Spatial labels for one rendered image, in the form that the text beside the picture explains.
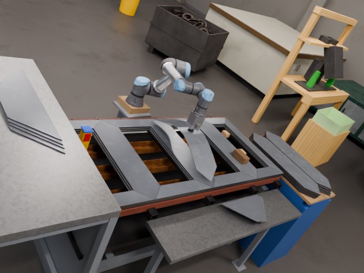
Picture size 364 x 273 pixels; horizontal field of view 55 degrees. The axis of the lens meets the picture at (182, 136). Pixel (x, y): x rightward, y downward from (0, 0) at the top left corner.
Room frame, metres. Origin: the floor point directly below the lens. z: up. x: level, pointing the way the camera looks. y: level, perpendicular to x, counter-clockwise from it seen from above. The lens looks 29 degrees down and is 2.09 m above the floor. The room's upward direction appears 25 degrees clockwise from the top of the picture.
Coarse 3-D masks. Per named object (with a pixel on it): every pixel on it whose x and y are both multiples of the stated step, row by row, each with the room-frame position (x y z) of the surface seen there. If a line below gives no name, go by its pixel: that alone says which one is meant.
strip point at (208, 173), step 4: (200, 168) 1.83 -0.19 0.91; (204, 168) 1.85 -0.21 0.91; (208, 168) 1.87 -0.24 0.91; (212, 168) 1.90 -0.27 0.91; (200, 172) 1.81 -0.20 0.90; (204, 172) 1.83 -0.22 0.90; (208, 172) 1.85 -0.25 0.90; (212, 172) 1.87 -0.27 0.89; (208, 176) 1.83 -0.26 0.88; (212, 176) 1.85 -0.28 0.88
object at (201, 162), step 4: (200, 156) 1.90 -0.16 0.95; (204, 156) 1.92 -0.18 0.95; (208, 156) 1.94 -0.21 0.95; (212, 156) 1.97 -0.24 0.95; (196, 160) 1.85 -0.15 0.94; (200, 160) 1.87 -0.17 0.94; (204, 160) 1.89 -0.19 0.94; (208, 160) 1.92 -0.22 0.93; (212, 160) 1.94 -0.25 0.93; (196, 164) 1.83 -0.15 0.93; (200, 164) 1.85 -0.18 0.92; (204, 164) 1.87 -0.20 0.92; (208, 164) 1.90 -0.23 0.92; (212, 164) 1.92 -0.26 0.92; (196, 168) 1.80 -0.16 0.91
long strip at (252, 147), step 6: (228, 120) 2.83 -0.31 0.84; (228, 126) 2.72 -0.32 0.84; (234, 126) 2.77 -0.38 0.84; (234, 132) 2.66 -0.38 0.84; (240, 132) 2.72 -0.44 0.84; (240, 138) 2.61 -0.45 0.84; (246, 138) 2.66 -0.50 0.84; (246, 144) 2.56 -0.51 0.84; (252, 144) 2.60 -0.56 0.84; (252, 150) 2.50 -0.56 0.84; (258, 150) 2.55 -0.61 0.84; (258, 156) 2.45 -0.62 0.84; (264, 156) 2.50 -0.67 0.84; (270, 162) 2.44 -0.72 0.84; (276, 168) 2.39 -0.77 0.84
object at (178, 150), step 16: (128, 128) 2.02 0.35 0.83; (144, 128) 2.12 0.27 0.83; (160, 128) 2.19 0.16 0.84; (176, 128) 2.33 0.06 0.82; (160, 144) 2.03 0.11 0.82; (176, 144) 2.08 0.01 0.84; (240, 144) 2.56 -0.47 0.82; (112, 160) 1.63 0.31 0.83; (176, 160) 1.91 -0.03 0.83; (192, 160) 1.98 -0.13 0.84; (224, 160) 2.21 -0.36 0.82; (192, 176) 1.81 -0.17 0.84; (272, 176) 2.27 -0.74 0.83; (192, 192) 1.67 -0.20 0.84
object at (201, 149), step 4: (200, 144) 1.97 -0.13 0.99; (204, 144) 2.00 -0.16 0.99; (208, 144) 2.02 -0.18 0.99; (192, 148) 1.90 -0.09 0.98; (196, 148) 1.92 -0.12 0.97; (200, 148) 1.95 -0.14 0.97; (204, 148) 1.97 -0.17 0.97; (208, 148) 1.99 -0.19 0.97; (192, 152) 1.87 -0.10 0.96; (196, 152) 1.90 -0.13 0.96; (200, 152) 1.92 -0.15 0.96; (204, 152) 1.94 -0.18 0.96; (208, 152) 1.97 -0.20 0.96; (192, 156) 1.85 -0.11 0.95; (196, 156) 1.87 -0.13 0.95
